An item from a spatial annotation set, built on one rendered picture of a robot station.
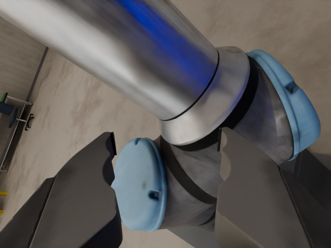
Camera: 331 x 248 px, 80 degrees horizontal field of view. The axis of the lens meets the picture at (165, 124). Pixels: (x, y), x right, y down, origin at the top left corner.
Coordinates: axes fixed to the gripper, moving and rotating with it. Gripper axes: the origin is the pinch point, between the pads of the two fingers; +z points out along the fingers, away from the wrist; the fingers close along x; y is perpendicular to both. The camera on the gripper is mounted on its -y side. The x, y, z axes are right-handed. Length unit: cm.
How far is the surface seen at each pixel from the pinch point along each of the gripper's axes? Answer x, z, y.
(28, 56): -488, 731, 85
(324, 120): 76, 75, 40
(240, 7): 60, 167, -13
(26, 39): -488, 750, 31
